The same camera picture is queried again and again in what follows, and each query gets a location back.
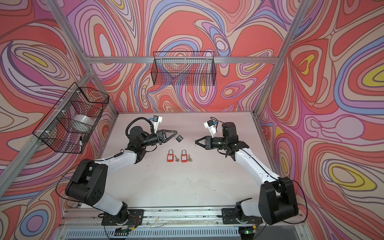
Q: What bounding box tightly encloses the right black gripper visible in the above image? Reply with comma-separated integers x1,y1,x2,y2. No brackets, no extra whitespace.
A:
195,135,228,151

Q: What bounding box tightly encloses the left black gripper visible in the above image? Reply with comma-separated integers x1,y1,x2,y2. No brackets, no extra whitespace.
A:
138,131,177,150

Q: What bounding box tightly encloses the small black padlock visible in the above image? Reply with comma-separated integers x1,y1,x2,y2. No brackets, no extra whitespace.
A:
175,134,184,143

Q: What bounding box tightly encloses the red padlock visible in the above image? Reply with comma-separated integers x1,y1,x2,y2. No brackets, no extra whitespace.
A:
167,149,175,163
181,150,189,163

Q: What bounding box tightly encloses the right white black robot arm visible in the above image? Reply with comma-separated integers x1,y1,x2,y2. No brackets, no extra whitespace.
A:
195,120,299,225

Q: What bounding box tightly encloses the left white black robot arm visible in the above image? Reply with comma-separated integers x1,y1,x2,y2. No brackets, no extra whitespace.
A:
65,116,183,216

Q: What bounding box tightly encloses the white tape roll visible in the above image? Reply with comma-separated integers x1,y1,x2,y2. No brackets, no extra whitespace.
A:
72,114,95,126

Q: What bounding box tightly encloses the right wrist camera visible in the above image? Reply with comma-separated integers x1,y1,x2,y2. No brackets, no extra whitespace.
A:
204,120,218,138

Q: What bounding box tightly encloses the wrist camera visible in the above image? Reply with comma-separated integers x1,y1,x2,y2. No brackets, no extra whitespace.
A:
204,120,218,138
150,116,163,133

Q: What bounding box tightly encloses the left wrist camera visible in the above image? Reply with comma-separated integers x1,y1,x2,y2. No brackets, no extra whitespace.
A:
150,116,163,133

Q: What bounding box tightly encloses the back black wire basket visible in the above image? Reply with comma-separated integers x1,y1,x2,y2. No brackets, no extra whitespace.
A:
151,50,217,86

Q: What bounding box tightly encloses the black wire basket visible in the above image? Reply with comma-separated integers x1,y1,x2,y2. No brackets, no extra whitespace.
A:
33,83,110,154
151,50,217,86

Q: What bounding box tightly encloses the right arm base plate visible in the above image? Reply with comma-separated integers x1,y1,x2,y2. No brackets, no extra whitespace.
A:
217,207,263,226

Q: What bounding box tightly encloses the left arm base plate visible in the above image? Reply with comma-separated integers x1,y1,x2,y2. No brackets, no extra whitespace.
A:
98,209,144,227

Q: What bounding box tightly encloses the left black wire basket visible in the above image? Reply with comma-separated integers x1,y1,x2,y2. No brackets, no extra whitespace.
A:
33,83,110,154

